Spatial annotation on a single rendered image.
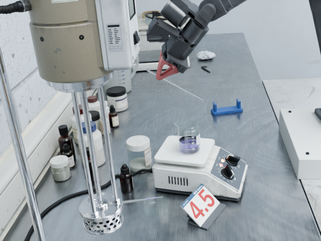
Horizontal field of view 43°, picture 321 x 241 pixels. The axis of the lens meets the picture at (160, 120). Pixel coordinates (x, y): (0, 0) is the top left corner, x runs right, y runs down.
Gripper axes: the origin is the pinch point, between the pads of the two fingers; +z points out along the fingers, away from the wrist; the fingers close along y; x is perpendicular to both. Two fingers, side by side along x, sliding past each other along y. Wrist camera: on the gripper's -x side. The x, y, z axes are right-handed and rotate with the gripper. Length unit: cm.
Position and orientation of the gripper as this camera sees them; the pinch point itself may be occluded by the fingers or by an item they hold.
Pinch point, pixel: (159, 76)
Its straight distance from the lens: 117.7
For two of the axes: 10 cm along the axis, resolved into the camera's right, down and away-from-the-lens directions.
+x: 8.4, 4.0, 3.7
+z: -5.5, 6.5, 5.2
